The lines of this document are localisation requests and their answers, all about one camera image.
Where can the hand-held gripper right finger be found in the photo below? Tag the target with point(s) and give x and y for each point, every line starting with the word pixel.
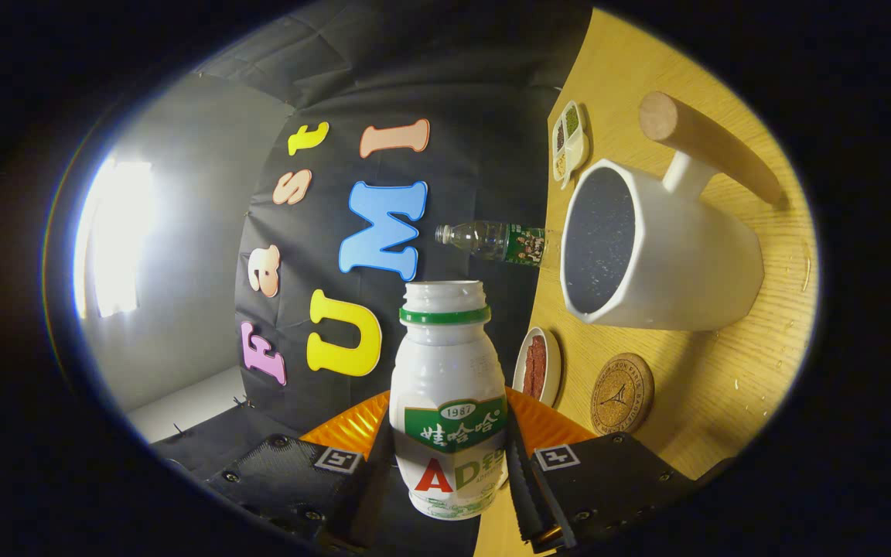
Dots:
pixel 527 495

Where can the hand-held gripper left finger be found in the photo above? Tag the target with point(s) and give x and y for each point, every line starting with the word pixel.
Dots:
pixel 372 499

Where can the round cork coaster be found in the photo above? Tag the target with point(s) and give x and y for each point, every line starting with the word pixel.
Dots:
pixel 622 394

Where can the white juice bottle green label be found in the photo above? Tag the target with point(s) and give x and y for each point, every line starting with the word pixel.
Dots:
pixel 445 371

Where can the clear plastic water bottle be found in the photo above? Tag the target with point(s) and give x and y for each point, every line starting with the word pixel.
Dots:
pixel 492 240

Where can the red sausage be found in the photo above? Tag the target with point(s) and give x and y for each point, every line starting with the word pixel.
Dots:
pixel 530 371
pixel 541 363

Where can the round beige plate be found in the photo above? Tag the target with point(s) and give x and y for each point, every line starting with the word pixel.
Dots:
pixel 554 363

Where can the wooden table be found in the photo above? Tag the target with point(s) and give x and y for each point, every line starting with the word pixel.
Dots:
pixel 724 371

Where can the yellow soybeans pile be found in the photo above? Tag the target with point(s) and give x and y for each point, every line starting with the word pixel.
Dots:
pixel 561 164

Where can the white divided tray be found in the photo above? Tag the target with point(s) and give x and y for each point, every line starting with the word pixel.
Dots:
pixel 575 151

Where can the dark red beans pile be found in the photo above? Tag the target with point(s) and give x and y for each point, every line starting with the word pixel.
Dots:
pixel 560 135

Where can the green mung beans pile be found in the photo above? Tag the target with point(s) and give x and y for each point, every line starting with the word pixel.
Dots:
pixel 571 120

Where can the black backdrop cloth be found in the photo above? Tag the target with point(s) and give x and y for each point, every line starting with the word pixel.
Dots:
pixel 461 93

